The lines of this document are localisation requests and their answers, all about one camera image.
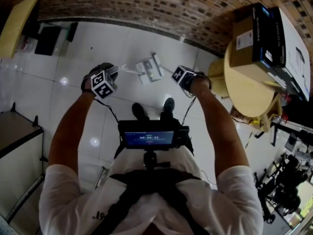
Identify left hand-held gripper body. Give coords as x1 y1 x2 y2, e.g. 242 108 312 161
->
81 62 121 100

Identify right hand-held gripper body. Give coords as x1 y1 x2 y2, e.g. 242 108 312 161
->
171 65 197 97

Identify white long-handled broom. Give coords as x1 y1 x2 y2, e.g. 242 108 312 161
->
151 52 177 75

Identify person's left forearm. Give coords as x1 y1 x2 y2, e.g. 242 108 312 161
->
48 91 98 171

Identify person's right forearm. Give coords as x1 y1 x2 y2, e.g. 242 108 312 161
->
189 78 250 178

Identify person's right black shoe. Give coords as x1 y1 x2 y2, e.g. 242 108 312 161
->
162 97 176 119

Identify person's black shoe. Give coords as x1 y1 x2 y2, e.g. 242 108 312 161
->
132 103 146 121
162 97 176 119

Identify person's left black shoe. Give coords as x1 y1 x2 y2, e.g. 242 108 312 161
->
132 103 146 121

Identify black device green edge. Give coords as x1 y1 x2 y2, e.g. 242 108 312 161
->
67 22 79 43

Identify large cardboard box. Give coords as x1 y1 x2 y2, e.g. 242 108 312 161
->
231 8 270 83

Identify round wooden table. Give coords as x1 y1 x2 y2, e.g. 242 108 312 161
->
224 43 278 118

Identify person's black trousers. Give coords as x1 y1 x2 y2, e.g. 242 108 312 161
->
113 111 195 156

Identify black square floor plate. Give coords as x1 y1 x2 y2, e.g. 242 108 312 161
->
34 26 61 57

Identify black chest monitor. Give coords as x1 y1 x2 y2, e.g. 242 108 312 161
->
118 119 190 150

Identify black cardboard box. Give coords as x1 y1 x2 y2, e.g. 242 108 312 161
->
251 2 276 70

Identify clear plastic bag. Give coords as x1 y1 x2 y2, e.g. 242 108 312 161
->
19 37 38 52

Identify small tan box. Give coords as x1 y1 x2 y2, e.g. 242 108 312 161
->
263 80 286 93

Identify beige partition panel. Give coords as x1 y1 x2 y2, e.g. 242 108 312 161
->
0 101 47 225

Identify light wooden side table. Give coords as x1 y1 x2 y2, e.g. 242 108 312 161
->
0 0 40 58

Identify red snack packet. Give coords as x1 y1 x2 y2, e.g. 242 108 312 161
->
281 93 292 107

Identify black chest harness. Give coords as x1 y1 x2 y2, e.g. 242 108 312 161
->
90 167 211 235

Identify black box with white lid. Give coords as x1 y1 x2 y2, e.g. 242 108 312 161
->
268 5 312 102

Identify person's white t-shirt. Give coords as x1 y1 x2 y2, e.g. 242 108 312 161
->
39 148 265 235

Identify black tripod stand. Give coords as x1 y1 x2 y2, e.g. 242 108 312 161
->
254 121 313 222

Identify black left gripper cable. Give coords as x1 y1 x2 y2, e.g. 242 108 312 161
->
94 98 121 122

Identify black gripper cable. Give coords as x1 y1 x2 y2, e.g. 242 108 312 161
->
94 98 121 122
182 95 197 126

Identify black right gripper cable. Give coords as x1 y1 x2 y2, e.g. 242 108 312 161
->
182 95 197 126

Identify black monitor mount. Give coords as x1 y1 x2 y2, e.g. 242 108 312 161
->
143 149 171 168

